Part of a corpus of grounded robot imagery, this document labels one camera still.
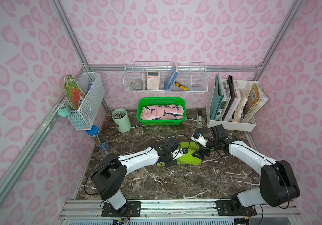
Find lime green garment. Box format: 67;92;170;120
154;142;202;166

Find pink shark print shorts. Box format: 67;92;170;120
140;105;184;121

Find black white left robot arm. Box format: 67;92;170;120
90;138;188;213

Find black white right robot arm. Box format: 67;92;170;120
191;125;301;212

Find black remote control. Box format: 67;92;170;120
197;110;202;129

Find white file organizer rack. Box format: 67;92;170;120
206;74;263;132

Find green plastic basket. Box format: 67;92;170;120
136;97;187;126

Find dark green folder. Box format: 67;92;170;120
210;75;224;120

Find brown paper envelopes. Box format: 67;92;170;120
243;83;269;122

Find mint green cup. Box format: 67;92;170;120
111;108;131;133

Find yellow utility knife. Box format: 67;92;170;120
175;82;189;91

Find small glass dish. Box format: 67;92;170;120
132;81;143;90

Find blue lid pencil jar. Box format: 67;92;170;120
87;125;109;151

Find pink calculator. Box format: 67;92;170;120
146;71;160;91

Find blue book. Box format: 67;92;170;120
164;62;179;91

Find green red paper packet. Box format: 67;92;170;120
64;75;86;110

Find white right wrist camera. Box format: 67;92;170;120
191;132;209;147

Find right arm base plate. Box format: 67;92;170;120
213;199;257;217

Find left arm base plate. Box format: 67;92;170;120
101;201;141;218

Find clear wire wall shelf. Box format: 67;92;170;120
123;61;208;93

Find white mesh wall basket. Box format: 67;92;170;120
66;72;105;131

